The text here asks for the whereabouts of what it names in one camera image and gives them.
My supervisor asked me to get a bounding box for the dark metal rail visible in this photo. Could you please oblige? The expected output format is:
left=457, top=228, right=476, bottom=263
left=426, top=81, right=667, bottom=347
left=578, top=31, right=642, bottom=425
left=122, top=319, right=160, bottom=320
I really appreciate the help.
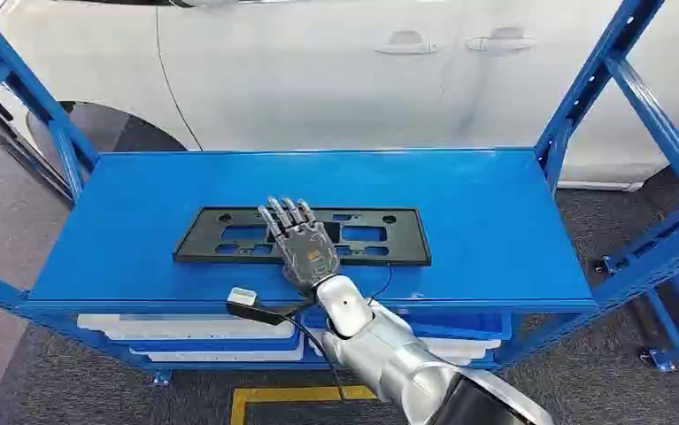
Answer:
left=0, top=98, right=76, bottom=205

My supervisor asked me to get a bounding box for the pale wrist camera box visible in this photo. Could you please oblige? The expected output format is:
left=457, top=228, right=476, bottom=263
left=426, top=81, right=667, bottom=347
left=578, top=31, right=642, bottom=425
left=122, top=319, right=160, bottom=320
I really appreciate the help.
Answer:
left=226, top=286, right=293, bottom=328

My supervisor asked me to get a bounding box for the black license plate frame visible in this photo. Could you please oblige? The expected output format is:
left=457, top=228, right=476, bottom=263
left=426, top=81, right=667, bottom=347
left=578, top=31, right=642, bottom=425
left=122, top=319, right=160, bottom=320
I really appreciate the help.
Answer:
left=173, top=205, right=432, bottom=268

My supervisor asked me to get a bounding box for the thin black cable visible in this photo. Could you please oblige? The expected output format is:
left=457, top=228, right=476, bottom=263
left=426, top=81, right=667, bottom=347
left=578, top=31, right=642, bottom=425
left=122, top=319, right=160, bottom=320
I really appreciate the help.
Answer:
left=367, top=265, right=394, bottom=306

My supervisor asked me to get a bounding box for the blue metal cart frame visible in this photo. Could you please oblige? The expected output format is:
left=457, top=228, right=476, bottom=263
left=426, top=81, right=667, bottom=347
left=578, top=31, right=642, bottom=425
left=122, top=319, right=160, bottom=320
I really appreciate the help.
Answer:
left=594, top=199, right=679, bottom=375

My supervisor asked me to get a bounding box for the white car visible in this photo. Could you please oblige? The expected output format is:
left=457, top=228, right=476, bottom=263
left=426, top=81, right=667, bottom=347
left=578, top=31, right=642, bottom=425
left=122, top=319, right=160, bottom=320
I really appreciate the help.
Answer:
left=0, top=0, right=679, bottom=192

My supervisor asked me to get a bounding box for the blue metal shelf rack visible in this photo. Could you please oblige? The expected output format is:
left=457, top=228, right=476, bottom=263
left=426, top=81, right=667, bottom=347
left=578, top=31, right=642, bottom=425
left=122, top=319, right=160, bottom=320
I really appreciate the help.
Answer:
left=0, top=0, right=679, bottom=389

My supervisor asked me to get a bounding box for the thick black cable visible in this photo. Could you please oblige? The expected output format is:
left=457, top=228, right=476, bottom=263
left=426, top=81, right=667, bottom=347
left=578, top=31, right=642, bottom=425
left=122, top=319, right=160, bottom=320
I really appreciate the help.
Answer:
left=282, top=313, right=347, bottom=404

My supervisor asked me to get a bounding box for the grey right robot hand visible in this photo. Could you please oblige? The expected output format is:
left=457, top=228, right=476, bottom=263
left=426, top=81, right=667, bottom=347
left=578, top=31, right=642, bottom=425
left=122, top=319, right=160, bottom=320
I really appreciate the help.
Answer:
left=257, top=196, right=342, bottom=296

